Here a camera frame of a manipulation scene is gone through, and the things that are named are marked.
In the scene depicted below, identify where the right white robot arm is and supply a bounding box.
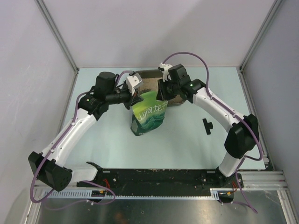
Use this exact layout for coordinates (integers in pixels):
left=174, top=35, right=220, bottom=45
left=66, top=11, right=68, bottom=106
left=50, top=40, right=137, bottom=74
left=157, top=63, right=259, bottom=187

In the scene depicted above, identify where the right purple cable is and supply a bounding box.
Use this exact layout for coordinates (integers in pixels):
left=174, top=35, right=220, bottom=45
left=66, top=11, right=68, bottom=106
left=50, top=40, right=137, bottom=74
left=162, top=52, right=263, bottom=213

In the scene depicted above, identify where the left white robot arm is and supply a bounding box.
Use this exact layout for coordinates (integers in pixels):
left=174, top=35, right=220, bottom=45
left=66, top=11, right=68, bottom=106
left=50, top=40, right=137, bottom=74
left=28, top=71, right=143, bottom=192

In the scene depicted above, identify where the grey cable duct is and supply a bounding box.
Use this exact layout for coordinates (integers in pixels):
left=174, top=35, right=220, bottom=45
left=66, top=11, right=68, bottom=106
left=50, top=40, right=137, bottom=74
left=48, top=189, right=219, bottom=200

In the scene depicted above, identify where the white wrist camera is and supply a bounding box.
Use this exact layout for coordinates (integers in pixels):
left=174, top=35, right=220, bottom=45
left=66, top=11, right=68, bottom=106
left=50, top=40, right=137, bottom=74
left=126, top=73, right=143, bottom=96
left=158, top=63, right=173, bottom=82

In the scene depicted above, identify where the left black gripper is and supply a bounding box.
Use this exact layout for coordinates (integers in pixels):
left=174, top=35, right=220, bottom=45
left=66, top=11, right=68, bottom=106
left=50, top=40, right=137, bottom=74
left=106, top=83, right=144, bottom=110

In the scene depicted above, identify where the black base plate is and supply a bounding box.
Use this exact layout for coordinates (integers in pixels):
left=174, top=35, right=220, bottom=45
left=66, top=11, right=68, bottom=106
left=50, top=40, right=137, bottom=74
left=76, top=168, right=245, bottom=203

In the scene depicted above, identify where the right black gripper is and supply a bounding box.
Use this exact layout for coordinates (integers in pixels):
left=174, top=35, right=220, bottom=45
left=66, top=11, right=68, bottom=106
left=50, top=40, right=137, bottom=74
left=157, top=77, right=180, bottom=102

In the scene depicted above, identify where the purple cable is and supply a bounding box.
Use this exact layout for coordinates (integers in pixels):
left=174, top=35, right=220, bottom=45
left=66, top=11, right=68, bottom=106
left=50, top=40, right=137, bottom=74
left=30, top=70, right=116, bottom=208
left=162, top=52, right=263, bottom=213

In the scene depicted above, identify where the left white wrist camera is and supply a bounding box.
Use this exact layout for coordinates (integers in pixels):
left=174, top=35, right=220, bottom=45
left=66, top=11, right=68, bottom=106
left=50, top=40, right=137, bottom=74
left=126, top=73, right=143, bottom=96

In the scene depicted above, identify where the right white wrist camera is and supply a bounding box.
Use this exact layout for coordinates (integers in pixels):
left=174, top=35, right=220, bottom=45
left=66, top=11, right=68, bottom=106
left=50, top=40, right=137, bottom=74
left=158, top=63, right=173, bottom=82

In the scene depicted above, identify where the green litter bag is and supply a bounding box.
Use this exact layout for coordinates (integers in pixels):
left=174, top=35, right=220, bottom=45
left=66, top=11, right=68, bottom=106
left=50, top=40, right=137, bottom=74
left=130, top=91, right=168, bottom=136

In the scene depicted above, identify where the black bag clip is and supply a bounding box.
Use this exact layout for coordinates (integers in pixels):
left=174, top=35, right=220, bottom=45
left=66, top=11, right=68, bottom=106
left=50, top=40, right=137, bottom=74
left=202, top=118, right=214, bottom=135

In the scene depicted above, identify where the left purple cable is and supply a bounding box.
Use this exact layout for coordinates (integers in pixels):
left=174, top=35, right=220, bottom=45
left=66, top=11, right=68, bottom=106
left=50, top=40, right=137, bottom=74
left=30, top=70, right=116, bottom=208

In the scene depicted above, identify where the brown litter box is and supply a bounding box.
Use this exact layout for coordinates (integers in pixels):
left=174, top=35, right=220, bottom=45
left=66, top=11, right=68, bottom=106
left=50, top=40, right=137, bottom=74
left=134, top=69, right=187, bottom=108

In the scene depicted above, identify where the aluminium frame rail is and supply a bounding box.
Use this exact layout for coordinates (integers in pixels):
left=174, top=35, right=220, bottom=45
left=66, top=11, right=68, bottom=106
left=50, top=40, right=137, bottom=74
left=240, top=171, right=288, bottom=191

